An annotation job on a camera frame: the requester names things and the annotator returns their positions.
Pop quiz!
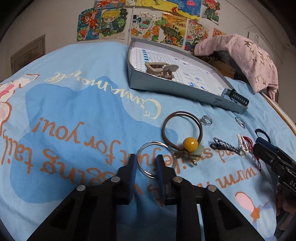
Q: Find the black fabric hair tie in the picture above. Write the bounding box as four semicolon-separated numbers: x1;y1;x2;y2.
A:
254;128;271;144

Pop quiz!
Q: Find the red white cord bracelet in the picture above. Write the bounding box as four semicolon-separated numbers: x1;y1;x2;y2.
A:
236;134;262;172

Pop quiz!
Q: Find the black white braided bracelet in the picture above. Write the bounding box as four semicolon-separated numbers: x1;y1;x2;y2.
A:
209;137;242;155

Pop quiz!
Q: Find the brown hair tie yellow bead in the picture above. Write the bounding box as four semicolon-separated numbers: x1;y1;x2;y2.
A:
161;110;203;166

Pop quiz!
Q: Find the large silver ring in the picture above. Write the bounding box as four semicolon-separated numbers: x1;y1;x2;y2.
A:
136;141;178;179

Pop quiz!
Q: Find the person's right hand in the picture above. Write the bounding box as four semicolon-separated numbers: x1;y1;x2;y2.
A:
275;184;295;230

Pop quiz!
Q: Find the pink floral cloth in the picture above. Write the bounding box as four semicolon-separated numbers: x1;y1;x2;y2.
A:
194;34;278;100

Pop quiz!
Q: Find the light blue printed bedsheet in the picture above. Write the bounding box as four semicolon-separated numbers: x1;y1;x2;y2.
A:
1;42;295;240

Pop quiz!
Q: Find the colourful doodle calendar drawing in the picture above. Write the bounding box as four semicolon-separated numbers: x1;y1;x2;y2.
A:
184;20;210;52

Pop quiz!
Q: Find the grey shallow tray box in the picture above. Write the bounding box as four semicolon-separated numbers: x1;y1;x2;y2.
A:
127;39;248;114

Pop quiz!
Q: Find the red haired character drawing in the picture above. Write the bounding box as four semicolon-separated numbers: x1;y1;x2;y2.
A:
203;0;220;25

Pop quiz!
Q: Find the landscape turtle painting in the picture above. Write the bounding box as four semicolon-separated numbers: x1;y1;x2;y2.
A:
159;12;187;48

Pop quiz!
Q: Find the blue sea jellyfish painting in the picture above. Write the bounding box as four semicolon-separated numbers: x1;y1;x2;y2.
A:
125;0;202;20

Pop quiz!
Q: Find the orange fish drawing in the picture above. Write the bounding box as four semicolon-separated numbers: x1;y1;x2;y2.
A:
130;9;162;42

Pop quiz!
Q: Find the brown wooden door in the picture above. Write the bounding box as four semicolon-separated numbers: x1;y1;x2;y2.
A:
10;35;46;74

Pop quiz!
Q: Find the blond boy drawing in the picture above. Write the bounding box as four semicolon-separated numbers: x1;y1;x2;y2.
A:
99;9;128;40

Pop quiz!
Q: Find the anime girl orange drawing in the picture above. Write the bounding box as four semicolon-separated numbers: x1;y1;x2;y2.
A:
77;8;101;42

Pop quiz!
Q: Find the mermaid girl drawing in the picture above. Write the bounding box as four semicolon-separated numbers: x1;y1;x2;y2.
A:
93;0;126;9

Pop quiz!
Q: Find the interlinked silver ring pair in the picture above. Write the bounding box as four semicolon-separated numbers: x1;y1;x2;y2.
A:
235;116;246;129

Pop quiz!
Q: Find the small silver finger ring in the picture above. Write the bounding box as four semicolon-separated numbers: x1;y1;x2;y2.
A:
200;114;213;126

